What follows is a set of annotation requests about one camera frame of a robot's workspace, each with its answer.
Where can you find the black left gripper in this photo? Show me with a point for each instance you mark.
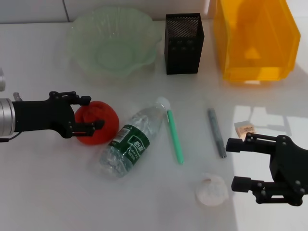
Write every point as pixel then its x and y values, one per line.
pixel 41 115

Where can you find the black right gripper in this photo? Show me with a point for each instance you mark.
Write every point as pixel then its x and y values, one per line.
pixel 291 166

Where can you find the red-orange fruit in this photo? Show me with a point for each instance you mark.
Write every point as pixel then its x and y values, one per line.
pixel 107 111

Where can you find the white paper ball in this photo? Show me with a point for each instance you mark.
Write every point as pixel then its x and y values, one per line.
pixel 211 190

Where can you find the beige eraser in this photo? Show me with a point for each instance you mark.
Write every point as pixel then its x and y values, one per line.
pixel 243 128

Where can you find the grey marker pen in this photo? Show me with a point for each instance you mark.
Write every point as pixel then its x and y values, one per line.
pixel 216 132

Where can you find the green-label clear water bottle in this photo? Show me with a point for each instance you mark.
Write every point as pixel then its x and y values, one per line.
pixel 134 125

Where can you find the green pen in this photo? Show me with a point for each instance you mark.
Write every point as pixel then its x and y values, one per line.
pixel 174 134

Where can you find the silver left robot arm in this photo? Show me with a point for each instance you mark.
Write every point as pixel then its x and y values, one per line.
pixel 6 115

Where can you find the green glass fruit bowl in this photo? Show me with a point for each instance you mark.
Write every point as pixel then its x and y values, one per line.
pixel 113 48

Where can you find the black mesh pen holder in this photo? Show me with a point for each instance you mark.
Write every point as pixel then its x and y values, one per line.
pixel 184 48

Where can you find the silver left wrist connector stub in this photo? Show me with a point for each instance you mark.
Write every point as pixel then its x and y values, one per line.
pixel 16 96

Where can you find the yellow plastic bin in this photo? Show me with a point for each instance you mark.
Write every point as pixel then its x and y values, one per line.
pixel 260 48

